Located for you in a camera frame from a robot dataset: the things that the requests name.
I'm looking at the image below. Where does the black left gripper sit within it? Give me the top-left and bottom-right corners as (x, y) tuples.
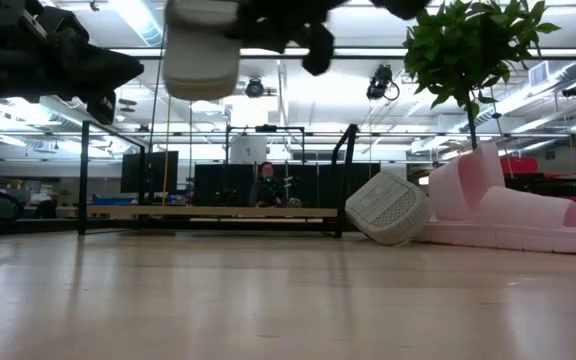
(12, 0), (145, 126)

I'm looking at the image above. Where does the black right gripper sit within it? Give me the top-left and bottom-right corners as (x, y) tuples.
(237, 0), (349, 77)

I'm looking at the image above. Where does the black computer monitor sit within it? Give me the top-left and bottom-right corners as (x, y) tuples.
(120, 150), (180, 195)

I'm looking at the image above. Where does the person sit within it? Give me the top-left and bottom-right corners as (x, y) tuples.
(247, 161), (286, 209)

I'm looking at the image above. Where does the green plant in black pot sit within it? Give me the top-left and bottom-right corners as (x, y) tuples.
(402, 0), (562, 151)

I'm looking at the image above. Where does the red and black cart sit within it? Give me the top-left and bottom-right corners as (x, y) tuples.
(499, 156), (576, 227)

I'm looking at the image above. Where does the thin yellow cord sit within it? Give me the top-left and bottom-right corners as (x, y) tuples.
(161, 94), (174, 207)

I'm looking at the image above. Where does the black frame wooden shoe shelf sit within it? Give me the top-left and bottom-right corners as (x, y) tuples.
(77, 119), (360, 239)

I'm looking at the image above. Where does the black aluminium table frame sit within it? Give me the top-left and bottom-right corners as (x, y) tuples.
(0, 218), (349, 237)

